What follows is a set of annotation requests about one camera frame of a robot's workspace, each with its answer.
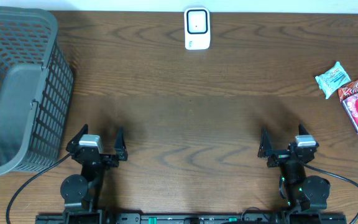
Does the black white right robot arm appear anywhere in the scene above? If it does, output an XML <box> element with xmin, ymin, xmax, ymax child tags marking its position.
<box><xmin>257</xmin><ymin>125</ymin><xmax>331</xmax><ymax>212</ymax></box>

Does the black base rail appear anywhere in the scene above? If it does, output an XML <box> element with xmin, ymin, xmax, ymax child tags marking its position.
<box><xmin>35</xmin><ymin>212</ymin><xmax>347</xmax><ymax>224</ymax></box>

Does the grey plastic basket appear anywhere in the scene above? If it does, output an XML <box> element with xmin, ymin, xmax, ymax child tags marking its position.
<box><xmin>0</xmin><ymin>7</ymin><xmax>74</xmax><ymax>175</ymax></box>

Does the white barcode scanner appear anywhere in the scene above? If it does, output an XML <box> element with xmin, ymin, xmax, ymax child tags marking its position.
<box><xmin>184</xmin><ymin>7</ymin><xmax>211</xmax><ymax>50</ymax></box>

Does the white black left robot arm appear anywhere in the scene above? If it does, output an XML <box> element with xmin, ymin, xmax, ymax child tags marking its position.
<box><xmin>60</xmin><ymin>124</ymin><xmax>128</xmax><ymax>212</ymax></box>

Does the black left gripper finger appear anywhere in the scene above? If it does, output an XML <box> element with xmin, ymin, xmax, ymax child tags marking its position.
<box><xmin>66</xmin><ymin>124</ymin><xmax>88</xmax><ymax>153</ymax></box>
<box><xmin>114</xmin><ymin>127</ymin><xmax>128</xmax><ymax>161</ymax></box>

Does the teal wet wipes packet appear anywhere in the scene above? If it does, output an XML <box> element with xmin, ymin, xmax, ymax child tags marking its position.
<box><xmin>315</xmin><ymin>61</ymin><xmax>351</xmax><ymax>100</ymax></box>

